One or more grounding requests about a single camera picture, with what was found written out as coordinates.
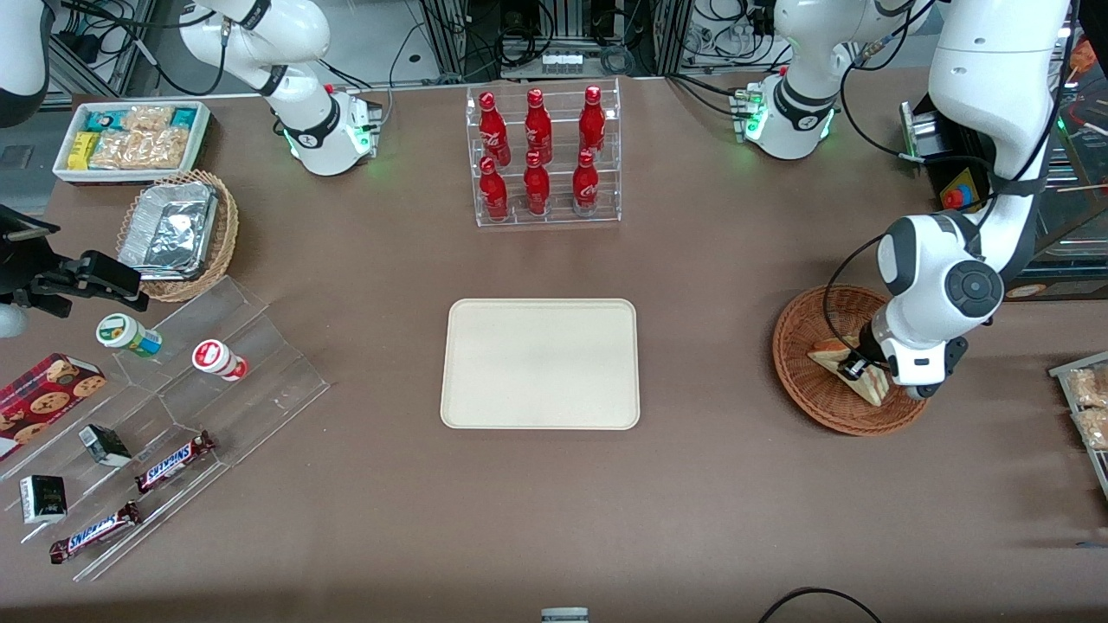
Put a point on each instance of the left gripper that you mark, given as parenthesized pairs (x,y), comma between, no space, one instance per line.
(865,356)

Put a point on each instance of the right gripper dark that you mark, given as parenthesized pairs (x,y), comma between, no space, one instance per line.
(19,265)

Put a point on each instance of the triangular sandwich with red filling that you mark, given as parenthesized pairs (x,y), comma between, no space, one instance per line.
(831,353)

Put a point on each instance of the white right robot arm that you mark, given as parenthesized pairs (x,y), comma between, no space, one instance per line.
(251,35)

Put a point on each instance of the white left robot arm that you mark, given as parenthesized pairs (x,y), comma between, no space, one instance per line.
(987,69)

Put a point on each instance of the brown round wicker basket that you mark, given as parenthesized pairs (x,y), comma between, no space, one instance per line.
(805,389)

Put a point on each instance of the silver foil tray stack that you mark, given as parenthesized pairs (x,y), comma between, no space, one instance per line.
(169,229)

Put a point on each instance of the light tan wicker basket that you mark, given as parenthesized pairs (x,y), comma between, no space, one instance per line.
(221,242)

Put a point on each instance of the tray of packaged snacks right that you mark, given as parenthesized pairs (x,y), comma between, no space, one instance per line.
(1060,370)

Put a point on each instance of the cream rectangular tray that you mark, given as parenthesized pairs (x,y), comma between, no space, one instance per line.
(537,363)

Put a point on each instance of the green white yogurt cup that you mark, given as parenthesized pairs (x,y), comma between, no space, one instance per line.
(125,335)

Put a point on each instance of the red white yogurt cup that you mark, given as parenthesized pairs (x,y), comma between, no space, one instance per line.
(216,359)

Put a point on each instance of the white plastic snack bin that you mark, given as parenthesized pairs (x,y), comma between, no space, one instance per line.
(65,173)

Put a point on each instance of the red plaid cookie box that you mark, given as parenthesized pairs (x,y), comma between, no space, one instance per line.
(43,398)

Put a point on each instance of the clear bag of crackers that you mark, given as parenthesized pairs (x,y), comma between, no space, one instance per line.
(147,119)
(143,149)

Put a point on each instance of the yellow snack packet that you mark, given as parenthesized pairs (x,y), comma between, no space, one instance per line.
(82,151)

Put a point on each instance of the clear acrylic stepped display stand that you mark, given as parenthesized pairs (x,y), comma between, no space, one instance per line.
(260,381)

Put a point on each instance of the teal snack packet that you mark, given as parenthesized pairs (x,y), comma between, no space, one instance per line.
(104,119)
(183,117)

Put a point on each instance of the brown Snickers bar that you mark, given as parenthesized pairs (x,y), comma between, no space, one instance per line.
(173,461)
(95,532)

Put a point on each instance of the small black white box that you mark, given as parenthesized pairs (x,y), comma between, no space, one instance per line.
(43,499)

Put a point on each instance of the clear wrapped bread pack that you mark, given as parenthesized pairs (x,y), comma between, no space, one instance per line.
(1095,428)
(1089,386)

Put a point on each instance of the black yellow food warmer cabinet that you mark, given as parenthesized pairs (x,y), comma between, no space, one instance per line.
(1065,225)

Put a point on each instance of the red cola bottle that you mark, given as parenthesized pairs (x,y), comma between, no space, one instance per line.
(493,192)
(592,121)
(537,125)
(586,186)
(492,128)
(537,189)

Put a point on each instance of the clear acrylic bottle rack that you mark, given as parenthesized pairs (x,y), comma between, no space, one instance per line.
(558,212)

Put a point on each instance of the orange skewered food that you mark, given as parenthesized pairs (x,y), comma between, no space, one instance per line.
(1080,56)

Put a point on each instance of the small grey device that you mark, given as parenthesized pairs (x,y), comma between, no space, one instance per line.
(564,616)

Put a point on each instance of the white power strip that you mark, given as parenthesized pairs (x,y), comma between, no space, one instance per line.
(563,62)

